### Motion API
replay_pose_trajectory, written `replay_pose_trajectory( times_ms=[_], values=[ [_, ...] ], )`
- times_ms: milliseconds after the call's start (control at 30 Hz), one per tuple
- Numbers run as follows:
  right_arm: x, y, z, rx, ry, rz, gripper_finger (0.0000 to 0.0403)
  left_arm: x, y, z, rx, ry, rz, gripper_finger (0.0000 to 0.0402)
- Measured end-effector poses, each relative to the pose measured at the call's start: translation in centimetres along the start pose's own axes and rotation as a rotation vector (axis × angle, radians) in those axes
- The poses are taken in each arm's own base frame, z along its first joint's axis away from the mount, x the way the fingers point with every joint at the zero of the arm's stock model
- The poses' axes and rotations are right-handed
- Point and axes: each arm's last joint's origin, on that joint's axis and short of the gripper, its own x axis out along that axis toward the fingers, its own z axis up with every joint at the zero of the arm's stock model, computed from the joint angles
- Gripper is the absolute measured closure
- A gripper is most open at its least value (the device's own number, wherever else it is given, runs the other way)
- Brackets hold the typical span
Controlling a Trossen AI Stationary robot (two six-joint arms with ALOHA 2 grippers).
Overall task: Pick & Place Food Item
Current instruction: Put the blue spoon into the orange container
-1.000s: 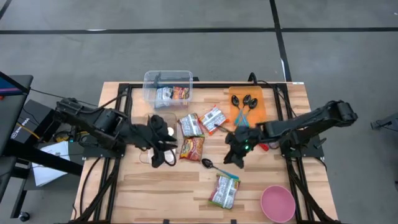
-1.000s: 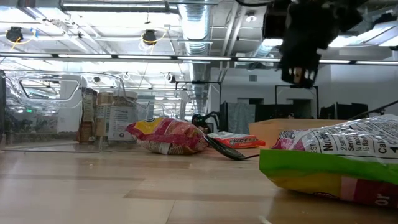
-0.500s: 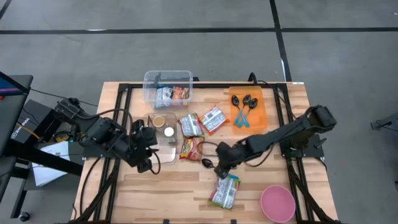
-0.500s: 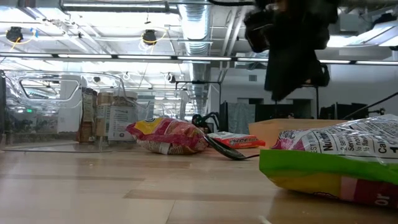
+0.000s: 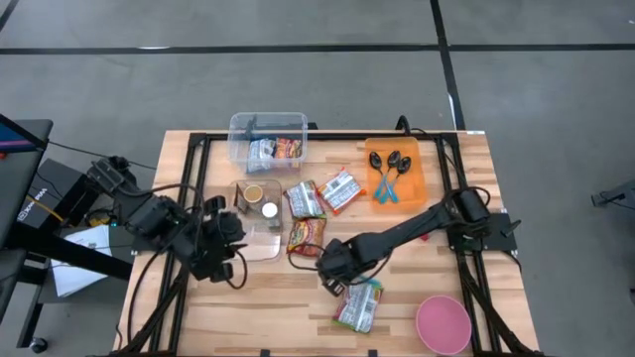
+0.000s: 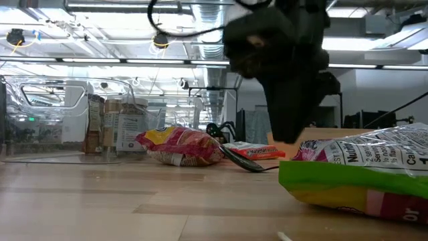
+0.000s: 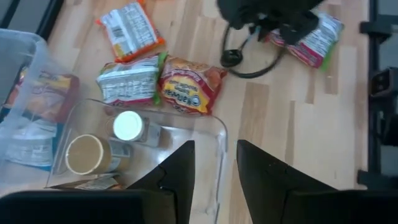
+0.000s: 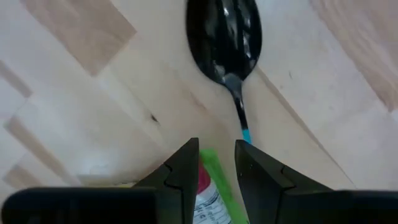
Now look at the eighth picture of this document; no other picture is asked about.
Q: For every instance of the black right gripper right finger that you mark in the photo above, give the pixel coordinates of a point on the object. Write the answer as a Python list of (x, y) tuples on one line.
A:
[(261, 174)]

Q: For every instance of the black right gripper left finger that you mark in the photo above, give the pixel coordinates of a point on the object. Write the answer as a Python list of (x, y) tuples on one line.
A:
[(183, 174)]

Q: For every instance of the green-edged ramen noodle packet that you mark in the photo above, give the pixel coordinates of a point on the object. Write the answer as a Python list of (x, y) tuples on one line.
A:
[(217, 174)]

